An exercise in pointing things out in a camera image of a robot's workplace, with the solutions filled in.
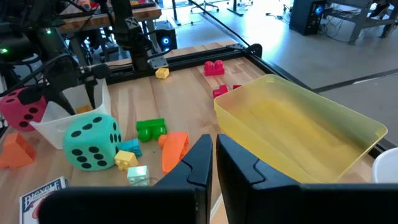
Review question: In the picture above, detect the small teal toy block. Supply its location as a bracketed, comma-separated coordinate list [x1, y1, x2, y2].
[119, 138, 143, 158]

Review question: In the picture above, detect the black aluminium table frame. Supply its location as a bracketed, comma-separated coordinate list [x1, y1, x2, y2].
[105, 42, 398, 158]

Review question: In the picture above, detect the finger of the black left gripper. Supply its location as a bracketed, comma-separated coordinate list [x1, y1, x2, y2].
[46, 90, 76, 116]
[84, 79, 99, 110]

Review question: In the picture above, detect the wooden workbench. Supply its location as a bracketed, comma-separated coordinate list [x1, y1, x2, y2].
[58, 2, 163, 34]

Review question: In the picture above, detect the black cable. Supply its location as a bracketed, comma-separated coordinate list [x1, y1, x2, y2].
[187, 0, 249, 48]

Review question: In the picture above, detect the small yellow toy block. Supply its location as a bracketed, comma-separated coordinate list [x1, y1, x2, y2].
[114, 149, 139, 171]

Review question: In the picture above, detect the black rounded pod on cable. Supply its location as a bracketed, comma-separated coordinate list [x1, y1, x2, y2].
[90, 63, 111, 80]

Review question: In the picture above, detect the small mint toy block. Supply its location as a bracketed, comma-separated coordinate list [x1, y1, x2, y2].
[126, 165, 150, 187]

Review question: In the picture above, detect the red two-stud toy block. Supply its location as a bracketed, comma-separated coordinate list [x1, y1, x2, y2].
[203, 59, 226, 77]

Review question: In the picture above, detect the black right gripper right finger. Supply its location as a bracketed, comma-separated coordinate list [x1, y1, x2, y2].
[216, 133, 398, 224]

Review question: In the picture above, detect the black computer tower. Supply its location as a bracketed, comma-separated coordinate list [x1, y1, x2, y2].
[289, 0, 327, 37]

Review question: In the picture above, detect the white round plastic bucket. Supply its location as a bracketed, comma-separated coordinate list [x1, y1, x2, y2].
[371, 147, 398, 184]

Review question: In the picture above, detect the white rectangular plastic bin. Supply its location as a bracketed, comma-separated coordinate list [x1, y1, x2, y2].
[30, 77, 112, 151]

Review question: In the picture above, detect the translucent yellow plastic bin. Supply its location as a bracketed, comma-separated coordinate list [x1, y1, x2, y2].
[213, 73, 389, 184]

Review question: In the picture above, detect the green double toy block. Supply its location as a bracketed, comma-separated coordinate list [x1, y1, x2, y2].
[136, 118, 168, 143]

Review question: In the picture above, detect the grey metal table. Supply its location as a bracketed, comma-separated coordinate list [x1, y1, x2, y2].
[323, 0, 398, 45]

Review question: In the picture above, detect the orange house-shaped toy block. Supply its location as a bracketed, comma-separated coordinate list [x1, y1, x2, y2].
[0, 132, 37, 170]

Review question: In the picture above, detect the orange arched toy block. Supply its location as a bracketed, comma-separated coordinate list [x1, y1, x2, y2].
[157, 131, 190, 174]

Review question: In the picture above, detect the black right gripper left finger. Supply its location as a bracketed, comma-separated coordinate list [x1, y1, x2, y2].
[37, 133, 214, 224]

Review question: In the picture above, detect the office chair base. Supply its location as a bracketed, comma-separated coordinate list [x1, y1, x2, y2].
[189, 0, 220, 13]

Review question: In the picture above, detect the teal foam die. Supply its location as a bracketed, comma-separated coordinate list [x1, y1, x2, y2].
[63, 113, 123, 172]

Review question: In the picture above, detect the red foam die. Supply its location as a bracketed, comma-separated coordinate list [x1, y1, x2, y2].
[0, 86, 50, 132]

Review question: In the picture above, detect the computer tower with blue ring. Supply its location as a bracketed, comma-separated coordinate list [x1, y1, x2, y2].
[154, 21, 178, 52]

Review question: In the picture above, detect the small card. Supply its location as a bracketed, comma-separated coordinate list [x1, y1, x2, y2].
[19, 175, 70, 224]

